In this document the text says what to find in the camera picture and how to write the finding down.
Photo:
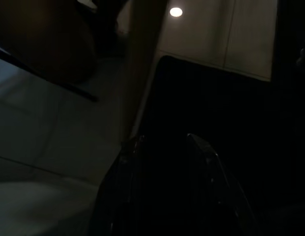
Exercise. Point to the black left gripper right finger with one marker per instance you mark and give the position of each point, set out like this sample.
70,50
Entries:
213,182

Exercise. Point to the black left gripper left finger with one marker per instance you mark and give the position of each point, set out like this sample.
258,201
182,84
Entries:
118,191

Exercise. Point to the black floor mat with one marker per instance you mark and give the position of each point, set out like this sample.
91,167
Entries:
206,98

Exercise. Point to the black straight bar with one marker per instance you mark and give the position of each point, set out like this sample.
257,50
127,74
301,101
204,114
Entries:
56,78

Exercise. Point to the brown wooden furniture leg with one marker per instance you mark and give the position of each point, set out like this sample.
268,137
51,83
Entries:
142,61

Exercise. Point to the dark brown rounded furniture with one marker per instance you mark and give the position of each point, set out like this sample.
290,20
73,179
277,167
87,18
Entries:
44,37

